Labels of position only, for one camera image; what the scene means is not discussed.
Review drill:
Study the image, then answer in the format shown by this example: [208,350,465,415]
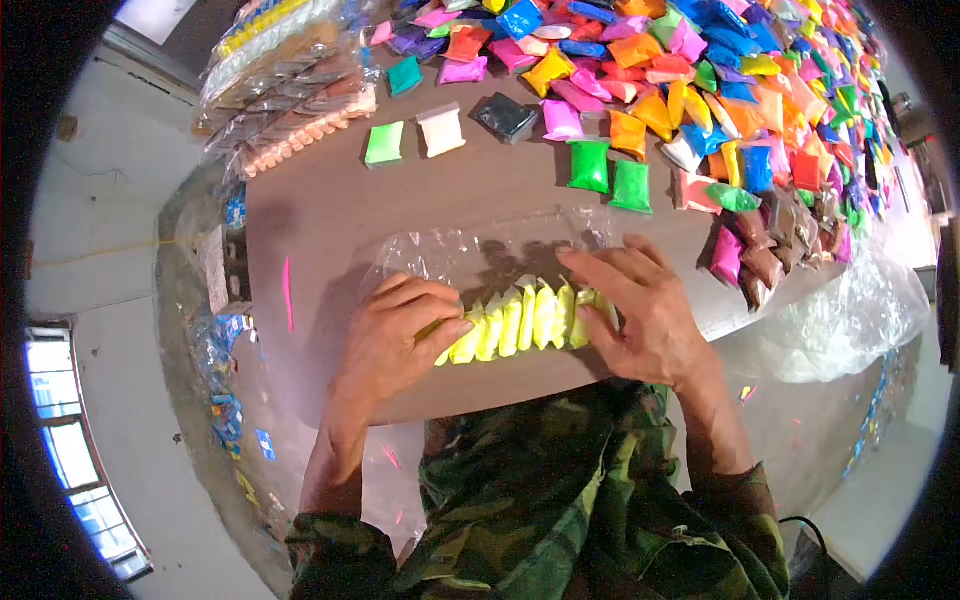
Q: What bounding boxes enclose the person's left hand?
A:
[333,274,476,421]

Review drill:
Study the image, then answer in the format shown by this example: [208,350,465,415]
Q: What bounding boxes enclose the person's right hand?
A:
[556,234,720,393]

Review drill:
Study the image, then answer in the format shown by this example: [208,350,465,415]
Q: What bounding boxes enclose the person's left fingers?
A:
[375,274,467,319]

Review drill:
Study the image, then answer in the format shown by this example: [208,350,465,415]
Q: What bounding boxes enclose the person's right middle finger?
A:
[622,234,669,265]

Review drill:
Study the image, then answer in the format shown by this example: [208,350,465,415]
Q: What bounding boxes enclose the person's right thumb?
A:
[576,303,627,360]

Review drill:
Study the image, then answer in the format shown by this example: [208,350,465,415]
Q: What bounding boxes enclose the person's left thumb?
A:
[421,320,476,360]

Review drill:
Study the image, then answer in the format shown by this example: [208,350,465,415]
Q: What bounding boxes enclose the person's right index finger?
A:
[556,249,639,301]

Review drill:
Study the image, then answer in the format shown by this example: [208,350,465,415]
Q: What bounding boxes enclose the row of yellow packets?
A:
[433,273,621,367]

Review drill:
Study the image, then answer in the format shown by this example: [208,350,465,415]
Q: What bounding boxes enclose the clear plastic bag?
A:
[360,206,625,369]

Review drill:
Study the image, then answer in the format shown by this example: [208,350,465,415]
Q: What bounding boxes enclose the bright green packet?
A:
[608,159,654,216]
[567,138,612,196]

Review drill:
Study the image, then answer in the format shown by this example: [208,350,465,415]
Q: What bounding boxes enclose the orange packet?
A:
[609,110,649,161]

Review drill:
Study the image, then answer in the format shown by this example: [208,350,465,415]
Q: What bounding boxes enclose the magenta packet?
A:
[540,99,586,144]

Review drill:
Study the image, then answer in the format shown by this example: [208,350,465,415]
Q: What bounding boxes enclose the pale green packet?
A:
[364,120,406,171]

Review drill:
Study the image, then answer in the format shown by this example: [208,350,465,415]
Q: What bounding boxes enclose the white packet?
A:
[416,102,468,159]

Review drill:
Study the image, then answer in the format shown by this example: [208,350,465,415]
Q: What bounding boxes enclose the black packet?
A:
[474,91,541,145]

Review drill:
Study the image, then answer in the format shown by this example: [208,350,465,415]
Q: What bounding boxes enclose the person's body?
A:
[286,378,792,600]

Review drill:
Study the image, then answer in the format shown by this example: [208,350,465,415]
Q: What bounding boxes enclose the pile of colourful packets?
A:
[371,0,901,312]

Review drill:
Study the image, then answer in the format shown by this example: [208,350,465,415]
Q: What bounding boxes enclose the large crumpled clear plastic sheet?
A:
[720,240,933,385]

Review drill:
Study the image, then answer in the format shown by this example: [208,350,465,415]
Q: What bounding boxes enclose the teal packet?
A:
[385,56,425,99]

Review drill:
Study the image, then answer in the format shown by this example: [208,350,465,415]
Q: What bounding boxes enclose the heap of blue printed wrappers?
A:
[193,311,279,462]

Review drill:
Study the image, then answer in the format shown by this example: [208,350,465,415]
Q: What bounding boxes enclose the violet pink packet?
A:
[437,56,490,86]

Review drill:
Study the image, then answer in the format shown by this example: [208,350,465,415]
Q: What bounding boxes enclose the stack of filled clear bags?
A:
[193,0,380,181]

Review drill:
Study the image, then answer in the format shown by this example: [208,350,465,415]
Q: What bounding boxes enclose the window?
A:
[26,326,155,582]

